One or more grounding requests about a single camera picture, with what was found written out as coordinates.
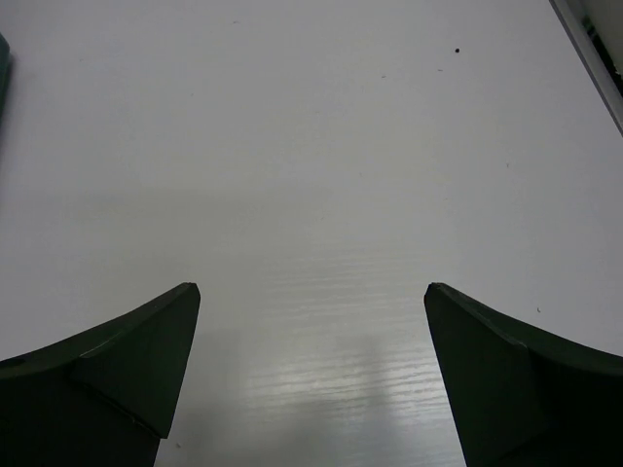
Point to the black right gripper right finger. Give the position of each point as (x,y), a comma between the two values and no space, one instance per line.
(519,395)

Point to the aluminium table edge rail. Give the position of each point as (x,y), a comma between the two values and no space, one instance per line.
(592,52)

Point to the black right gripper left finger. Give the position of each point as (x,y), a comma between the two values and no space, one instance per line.
(104,397)

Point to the dark green plastic bin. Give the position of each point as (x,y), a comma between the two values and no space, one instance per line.
(5,70)

